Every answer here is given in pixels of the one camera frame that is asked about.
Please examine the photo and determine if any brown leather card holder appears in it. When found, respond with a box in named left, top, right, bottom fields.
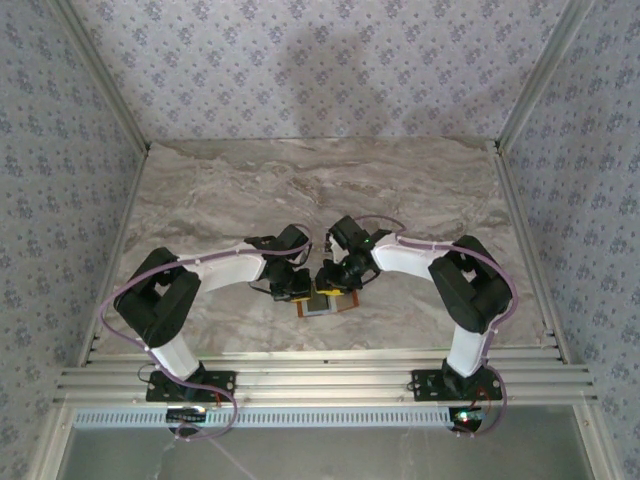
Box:
left=293, top=289, right=359, bottom=320

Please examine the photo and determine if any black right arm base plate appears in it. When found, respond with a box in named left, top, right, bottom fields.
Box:
left=410, top=369, right=503, bottom=403

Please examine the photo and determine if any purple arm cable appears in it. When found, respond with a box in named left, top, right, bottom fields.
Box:
left=357, top=214, right=519, bottom=441
left=99, top=238, right=314, bottom=442

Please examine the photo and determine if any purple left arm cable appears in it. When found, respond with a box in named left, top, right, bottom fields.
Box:
left=99, top=238, right=314, bottom=442

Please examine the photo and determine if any aluminium frame leg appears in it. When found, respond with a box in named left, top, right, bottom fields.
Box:
left=27, top=403, right=76, bottom=480
left=574, top=403, right=619, bottom=480

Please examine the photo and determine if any grey slotted cable duct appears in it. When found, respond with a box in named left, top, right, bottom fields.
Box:
left=72, top=405, right=581, bottom=430

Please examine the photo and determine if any aluminium table side rail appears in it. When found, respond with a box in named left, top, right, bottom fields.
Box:
left=492, top=142, right=571, bottom=364
left=77, top=147, right=151, bottom=369

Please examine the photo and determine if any aluminium extrusion mounting rail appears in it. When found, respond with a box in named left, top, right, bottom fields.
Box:
left=53, top=344, right=599, bottom=406

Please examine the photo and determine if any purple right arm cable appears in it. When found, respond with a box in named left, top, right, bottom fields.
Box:
left=357, top=214, right=519, bottom=441

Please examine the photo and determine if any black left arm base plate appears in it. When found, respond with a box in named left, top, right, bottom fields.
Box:
left=145, top=370, right=237, bottom=404

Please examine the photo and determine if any aluminium frame post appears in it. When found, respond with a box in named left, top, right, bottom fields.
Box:
left=497, top=0, right=599, bottom=151

